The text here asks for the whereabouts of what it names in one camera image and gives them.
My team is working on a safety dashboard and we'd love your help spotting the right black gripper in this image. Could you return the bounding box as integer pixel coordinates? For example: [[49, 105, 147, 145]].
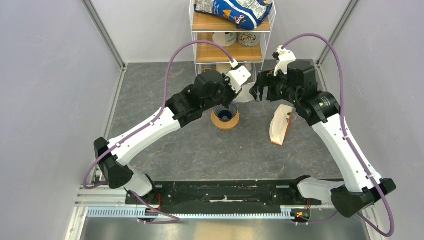
[[249, 68, 301, 105]]

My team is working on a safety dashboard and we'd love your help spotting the white paper coffee filter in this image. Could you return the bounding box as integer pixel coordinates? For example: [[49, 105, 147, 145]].
[[233, 82, 255, 103]]

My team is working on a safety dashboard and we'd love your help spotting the blue ribbed coffee dripper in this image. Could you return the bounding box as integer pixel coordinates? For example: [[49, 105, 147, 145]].
[[213, 102, 238, 122]]

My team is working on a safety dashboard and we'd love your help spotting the round wooden dripper stand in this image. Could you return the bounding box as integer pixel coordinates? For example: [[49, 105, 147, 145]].
[[211, 112, 240, 131]]

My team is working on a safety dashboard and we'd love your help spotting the white wire wooden shelf rack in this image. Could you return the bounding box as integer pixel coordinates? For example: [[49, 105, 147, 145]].
[[189, 0, 277, 87]]

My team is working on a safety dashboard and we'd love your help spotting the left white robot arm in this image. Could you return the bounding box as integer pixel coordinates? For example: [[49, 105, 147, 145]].
[[93, 68, 251, 205]]

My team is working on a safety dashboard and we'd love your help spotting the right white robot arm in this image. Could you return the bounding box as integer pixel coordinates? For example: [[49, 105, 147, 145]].
[[249, 60, 397, 218]]

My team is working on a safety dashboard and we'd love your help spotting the white coffee filter stack holder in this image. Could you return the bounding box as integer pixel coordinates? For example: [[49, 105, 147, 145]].
[[269, 104, 293, 146]]

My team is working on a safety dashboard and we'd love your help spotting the white small bottle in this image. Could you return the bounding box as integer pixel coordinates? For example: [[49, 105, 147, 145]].
[[216, 63, 232, 75]]

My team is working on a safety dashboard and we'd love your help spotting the white plastic jug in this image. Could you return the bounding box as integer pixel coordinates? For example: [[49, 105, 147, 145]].
[[212, 32, 238, 47]]

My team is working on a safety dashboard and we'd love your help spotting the blue chips bag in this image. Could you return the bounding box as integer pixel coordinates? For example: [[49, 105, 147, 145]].
[[193, 0, 274, 31]]

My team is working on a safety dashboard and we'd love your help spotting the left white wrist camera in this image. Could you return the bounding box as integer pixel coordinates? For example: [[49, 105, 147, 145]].
[[224, 59, 252, 94]]

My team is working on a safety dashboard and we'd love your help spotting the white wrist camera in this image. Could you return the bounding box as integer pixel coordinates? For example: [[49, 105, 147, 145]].
[[224, 59, 252, 94], [272, 45, 296, 77]]

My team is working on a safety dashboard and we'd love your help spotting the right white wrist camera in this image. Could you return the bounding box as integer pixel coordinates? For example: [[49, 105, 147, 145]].
[[272, 45, 296, 77]]

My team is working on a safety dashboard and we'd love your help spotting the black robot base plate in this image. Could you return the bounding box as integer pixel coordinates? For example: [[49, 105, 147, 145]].
[[143, 178, 322, 215]]

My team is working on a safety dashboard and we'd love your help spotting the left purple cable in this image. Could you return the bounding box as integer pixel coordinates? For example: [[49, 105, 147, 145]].
[[82, 40, 239, 224]]

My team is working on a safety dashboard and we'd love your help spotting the purple cable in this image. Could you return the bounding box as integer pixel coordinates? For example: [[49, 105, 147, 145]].
[[281, 33, 396, 238], [82, 40, 239, 224]]

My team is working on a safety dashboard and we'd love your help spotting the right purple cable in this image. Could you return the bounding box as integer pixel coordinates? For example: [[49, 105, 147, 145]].
[[281, 33, 396, 238]]

